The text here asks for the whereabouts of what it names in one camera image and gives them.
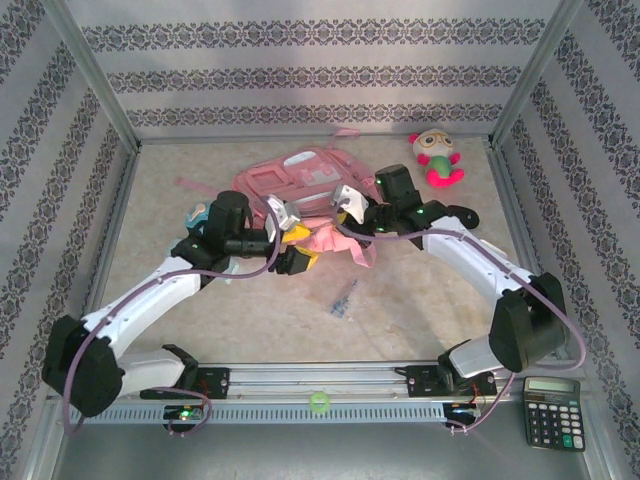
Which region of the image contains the pink backpack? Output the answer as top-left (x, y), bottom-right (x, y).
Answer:
top-left (173, 127), bottom-right (384, 271)

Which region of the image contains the white pink plush toy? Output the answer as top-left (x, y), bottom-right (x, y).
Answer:
top-left (407, 128), bottom-right (467, 190)

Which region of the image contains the black computer mouse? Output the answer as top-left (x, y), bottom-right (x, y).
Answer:
top-left (448, 203), bottom-right (480, 230)

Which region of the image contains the small controller board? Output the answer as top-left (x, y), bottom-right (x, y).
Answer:
top-left (163, 403), bottom-right (205, 424)
top-left (442, 401), bottom-right (485, 426)

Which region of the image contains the black desk calculator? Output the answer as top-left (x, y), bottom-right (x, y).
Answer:
top-left (522, 376), bottom-right (587, 453)

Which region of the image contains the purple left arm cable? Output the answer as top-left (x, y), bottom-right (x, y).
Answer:
top-left (62, 202), bottom-right (284, 439)

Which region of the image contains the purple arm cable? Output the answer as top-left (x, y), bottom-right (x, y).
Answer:
top-left (332, 219), bottom-right (589, 436)
top-left (62, 202), bottom-right (284, 439)

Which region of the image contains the aluminium frame cross rail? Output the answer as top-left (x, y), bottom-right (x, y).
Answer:
top-left (134, 130), bottom-right (494, 147)

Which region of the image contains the aluminium frame side rail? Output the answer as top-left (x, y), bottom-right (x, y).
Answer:
top-left (47, 147), bottom-right (141, 401)
top-left (487, 144), bottom-right (576, 361)

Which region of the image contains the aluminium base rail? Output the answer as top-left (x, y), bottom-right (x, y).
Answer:
top-left (47, 360), bottom-right (589, 401)

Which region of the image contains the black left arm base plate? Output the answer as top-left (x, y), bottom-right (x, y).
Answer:
top-left (139, 366), bottom-right (232, 401)

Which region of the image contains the grey slotted cable duct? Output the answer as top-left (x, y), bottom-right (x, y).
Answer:
top-left (67, 402), bottom-right (449, 425)

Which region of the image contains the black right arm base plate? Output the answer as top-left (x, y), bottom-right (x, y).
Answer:
top-left (394, 364), bottom-right (500, 400)

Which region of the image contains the aluminium frame post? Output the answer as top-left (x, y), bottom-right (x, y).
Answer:
top-left (39, 0), bottom-right (144, 154)
top-left (487, 0), bottom-right (586, 149)

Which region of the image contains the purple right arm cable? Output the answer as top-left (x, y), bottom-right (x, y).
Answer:
top-left (332, 219), bottom-right (589, 436)

